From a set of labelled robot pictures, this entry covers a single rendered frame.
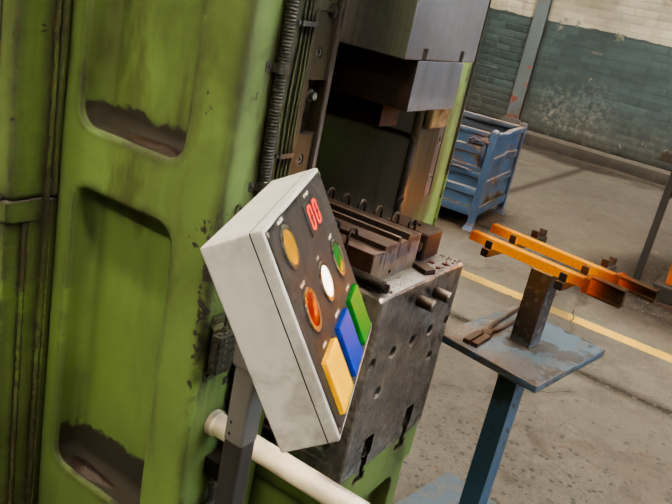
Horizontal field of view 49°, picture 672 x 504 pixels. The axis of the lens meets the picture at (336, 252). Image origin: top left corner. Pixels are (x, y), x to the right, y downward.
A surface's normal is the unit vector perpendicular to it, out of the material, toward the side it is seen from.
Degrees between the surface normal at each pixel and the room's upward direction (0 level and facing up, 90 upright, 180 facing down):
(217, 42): 89
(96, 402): 90
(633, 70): 89
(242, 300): 90
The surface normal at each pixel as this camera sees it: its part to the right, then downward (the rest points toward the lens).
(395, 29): -0.55, 0.18
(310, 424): -0.16, 0.32
